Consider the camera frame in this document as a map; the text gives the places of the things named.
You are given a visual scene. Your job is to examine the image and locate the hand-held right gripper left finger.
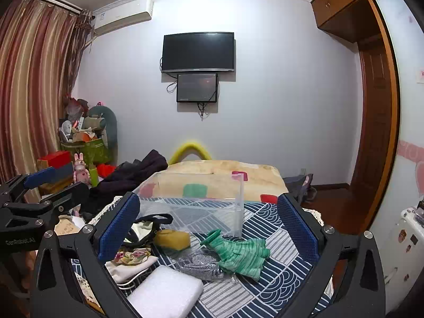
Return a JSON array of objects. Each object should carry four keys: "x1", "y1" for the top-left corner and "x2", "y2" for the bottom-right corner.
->
[{"x1": 31, "y1": 192, "x2": 143, "y2": 318}]

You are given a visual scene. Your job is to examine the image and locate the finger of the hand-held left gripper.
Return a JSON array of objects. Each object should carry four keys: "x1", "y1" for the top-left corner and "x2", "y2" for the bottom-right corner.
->
[
  {"x1": 39, "y1": 182, "x2": 91, "y2": 229},
  {"x1": 0, "y1": 166, "x2": 56, "y2": 206}
]

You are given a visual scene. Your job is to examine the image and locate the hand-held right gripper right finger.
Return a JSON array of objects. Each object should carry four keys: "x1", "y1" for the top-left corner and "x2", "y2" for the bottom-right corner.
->
[{"x1": 277, "y1": 193, "x2": 388, "y2": 318}]

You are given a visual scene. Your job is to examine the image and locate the red box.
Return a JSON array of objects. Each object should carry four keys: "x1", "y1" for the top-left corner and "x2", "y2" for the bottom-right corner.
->
[{"x1": 37, "y1": 151, "x2": 73, "y2": 170}]

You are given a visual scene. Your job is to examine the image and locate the white lace cloth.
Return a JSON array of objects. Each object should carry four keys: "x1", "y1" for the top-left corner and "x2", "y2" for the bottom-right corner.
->
[{"x1": 86, "y1": 195, "x2": 123, "y2": 226}]

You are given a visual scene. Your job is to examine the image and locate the dark blue box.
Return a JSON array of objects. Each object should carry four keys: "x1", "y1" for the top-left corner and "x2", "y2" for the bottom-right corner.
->
[{"x1": 53, "y1": 162, "x2": 75, "y2": 183}]

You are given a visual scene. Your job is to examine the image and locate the pink bunny toy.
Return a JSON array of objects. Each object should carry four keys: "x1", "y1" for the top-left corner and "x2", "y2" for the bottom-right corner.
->
[{"x1": 73, "y1": 152, "x2": 91, "y2": 184}]

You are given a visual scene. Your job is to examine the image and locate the floral cloth pouch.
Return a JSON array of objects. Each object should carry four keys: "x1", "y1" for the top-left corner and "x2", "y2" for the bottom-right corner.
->
[{"x1": 105, "y1": 247, "x2": 160, "y2": 284}]

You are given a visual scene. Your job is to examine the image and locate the red cloth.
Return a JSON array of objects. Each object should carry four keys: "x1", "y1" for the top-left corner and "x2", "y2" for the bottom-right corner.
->
[{"x1": 99, "y1": 163, "x2": 117, "y2": 178}]

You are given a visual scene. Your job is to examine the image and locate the green storage box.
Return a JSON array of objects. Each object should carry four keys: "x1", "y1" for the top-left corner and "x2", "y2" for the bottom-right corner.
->
[{"x1": 60, "y1": 138, "x2": 110, "y2": 166}]

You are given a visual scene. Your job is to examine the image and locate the yellow sponge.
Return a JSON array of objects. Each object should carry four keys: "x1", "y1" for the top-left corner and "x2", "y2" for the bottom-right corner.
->
[{"x1": 154, "y1": 229, "x2": 192, "y2": 250}]

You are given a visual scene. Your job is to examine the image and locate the black clothing pile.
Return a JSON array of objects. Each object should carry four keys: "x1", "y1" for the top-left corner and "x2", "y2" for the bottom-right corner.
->
[{"x1": 81, "y1": 149, "x2": 169, "y2": 216}]

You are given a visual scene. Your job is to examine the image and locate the green knitted cloth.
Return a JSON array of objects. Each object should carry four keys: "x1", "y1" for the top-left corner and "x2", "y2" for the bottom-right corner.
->
[{"x1": 200, "y1": 229, "x2": 271, "y2": 280}]

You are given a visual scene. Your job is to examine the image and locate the pile of plush toys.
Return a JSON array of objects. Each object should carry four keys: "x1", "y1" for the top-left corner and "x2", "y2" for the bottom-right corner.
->
[{"x1": 59, "y1": 96, "x2": 108, "y2": 144}]

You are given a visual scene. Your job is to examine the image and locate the clear plastic storage box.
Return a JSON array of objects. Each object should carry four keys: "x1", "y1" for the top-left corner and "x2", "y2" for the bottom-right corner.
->
[{"x1": 132, "y1": 171, "x2": 247, "y2": 239}]

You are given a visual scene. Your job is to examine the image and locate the white foam block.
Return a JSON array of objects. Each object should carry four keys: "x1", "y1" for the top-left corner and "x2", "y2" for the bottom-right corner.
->
[{"x1": 127, "y1": 265, "x2": 204, "y2": 318}]

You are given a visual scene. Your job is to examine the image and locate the grey-green long plush pillow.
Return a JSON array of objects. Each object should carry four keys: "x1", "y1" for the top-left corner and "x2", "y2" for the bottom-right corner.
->
[{"x1": 88, "y1": 105, "x2": 118, "y2": 149}]

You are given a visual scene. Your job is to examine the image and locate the grey mesh cloth in bag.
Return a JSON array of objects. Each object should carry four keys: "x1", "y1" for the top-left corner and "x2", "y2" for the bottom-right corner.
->
[{"x1": 175, "y1": 250, "x2": 237, "y2": 284}]

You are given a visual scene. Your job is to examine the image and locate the striped red curtain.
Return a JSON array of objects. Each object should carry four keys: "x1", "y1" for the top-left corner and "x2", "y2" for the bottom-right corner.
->
[{"x1": 0, "y1": 0, "x2": 93, "y2": 189}]

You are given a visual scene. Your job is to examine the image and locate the beige blanket with coloured patches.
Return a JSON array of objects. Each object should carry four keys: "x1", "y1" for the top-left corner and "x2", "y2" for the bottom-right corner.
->
[{"x1": 134, "y1": 159, "x2": 289, "y2": 204}]

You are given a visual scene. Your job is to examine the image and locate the white suitcase with stickers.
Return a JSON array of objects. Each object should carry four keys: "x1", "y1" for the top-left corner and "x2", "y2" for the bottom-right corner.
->
[{"x1": 384, "y1": 201, "x2": 424, "y2": 312}]

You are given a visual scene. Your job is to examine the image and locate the yellow foam noodle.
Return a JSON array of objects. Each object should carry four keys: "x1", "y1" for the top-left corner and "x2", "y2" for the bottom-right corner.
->
[{"x1": 168, "y1": 138, "x2": 213, "y2": 166}]

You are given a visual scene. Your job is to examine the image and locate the wooden door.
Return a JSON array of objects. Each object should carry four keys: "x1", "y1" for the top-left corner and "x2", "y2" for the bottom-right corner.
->
[{"x1": 349, "y1": 0, "x2": 400, "y2": 236}]

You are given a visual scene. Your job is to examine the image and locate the white wardrobe door pink print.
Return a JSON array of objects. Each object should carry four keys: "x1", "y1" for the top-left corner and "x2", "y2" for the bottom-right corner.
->
[{"x1": 368, "y1": 0, "x2": 424, "y2": 312}]

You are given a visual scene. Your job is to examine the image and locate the curtain rod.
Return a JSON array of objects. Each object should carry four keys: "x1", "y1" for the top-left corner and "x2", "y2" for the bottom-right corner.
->
[{"x1": 18, "y1": 0, "x2": 83, "y2": 15}]

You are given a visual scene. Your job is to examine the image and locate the white air conditioner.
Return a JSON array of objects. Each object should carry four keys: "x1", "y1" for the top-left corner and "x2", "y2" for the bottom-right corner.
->
[{"x1": 91, "y1": 0, "x2": 154, "y2": 36}]

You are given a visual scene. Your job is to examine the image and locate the wooden overhead cabinet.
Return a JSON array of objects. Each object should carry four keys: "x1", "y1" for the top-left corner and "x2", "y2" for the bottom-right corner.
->
[{"x1": 311, "y1": 0, "x2": 390, "y2": 43}]

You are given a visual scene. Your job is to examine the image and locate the white bag with black handles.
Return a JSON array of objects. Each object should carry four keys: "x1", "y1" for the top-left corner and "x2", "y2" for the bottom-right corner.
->
[{"x1": 122, "y1": 213, "x2": 174, "y2": 247}]

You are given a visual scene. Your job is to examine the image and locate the white cable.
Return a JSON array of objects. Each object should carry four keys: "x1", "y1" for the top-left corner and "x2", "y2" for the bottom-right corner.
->
[{"x1": 116, "y1": 267, "x2": 148, "y2": 289}]

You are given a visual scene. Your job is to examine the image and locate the small black wall monitor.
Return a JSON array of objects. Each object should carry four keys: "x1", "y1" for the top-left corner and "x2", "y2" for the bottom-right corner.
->
[{"x1": 176, "y1": 73, "x2": 218, "y2": 103}]

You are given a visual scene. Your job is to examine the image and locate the wall-mounted black television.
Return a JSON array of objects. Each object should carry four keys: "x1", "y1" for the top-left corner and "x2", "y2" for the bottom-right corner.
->
[{"x1": 161, "y1": 32, "x2": 236, "y2": 73}]

